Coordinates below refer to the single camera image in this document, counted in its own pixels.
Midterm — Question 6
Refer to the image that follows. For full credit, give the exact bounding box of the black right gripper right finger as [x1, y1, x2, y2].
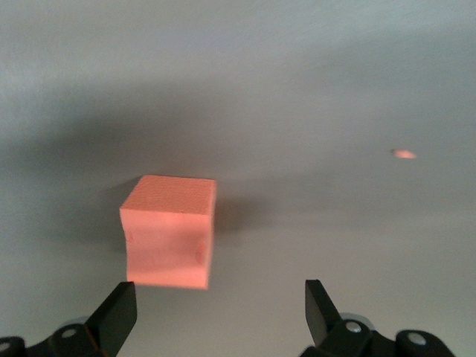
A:
[300, 279, 457, 357]

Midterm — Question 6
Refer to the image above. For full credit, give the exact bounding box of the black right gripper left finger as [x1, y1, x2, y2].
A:
[0, 281, 138, 357]

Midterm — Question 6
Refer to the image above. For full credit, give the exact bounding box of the orange foam block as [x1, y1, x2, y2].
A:
[119, 175, 217, 290]

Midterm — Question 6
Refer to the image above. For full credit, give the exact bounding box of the tiny orange foam crumb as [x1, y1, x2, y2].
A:
[389, 148, 418, 160]

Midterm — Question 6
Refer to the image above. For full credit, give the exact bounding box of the table cover cloth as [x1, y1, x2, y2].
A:
[0, 0, 476, 357]

